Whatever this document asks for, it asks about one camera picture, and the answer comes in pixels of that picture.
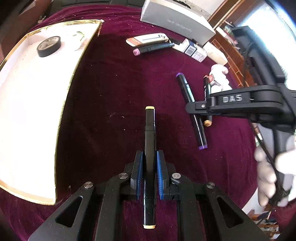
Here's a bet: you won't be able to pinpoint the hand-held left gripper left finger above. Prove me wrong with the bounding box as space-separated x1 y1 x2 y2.
28 150 145 241

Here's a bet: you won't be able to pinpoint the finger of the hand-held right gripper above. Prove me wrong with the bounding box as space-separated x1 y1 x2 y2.
186 86 253 118

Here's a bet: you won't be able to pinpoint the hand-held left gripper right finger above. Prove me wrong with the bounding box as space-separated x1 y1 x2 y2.
156 149 272 241

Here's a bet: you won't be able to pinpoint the silver box red stripe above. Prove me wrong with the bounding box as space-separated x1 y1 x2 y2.
208 74 223 93

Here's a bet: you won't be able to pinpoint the black marker brown cap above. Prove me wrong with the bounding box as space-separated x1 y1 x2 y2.
203 75 213 127

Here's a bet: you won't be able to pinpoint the black marker yellow caps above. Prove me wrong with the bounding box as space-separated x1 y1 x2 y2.
142 106 158 230

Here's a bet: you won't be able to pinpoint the black marker purple caps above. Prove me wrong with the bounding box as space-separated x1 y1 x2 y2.
176 72 208 150

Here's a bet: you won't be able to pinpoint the white gold-rimmed box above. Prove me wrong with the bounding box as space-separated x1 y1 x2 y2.
0 20 104 205

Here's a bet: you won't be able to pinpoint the person's right hand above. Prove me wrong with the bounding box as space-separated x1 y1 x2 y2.
254 135 296 208

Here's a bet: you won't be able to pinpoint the white plastic bottle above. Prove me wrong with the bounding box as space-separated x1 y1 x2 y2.
216 75 233 91

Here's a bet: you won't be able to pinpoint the pink fluffy ball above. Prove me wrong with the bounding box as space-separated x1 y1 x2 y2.
209 64 230 78

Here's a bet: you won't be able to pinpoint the small white box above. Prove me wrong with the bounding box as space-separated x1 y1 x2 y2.
203 43 228 65

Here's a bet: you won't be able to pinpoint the blue and white cigarette pack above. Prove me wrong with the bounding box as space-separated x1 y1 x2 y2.
173 38 207 62

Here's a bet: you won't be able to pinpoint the maroon velvet tablecloth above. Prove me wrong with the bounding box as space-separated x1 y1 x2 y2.
0 5 273 241

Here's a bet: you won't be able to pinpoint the large grey cardboard box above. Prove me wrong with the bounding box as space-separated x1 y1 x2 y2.
140 0 216 45

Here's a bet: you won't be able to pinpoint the black marker pink cap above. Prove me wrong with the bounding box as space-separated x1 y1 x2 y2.
132 42 175 56

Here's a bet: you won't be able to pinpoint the black tape roll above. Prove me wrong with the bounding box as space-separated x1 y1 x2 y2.
37 36 62 57

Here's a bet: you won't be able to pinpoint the black braided cable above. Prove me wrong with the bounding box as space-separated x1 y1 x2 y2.
251 120 290 205

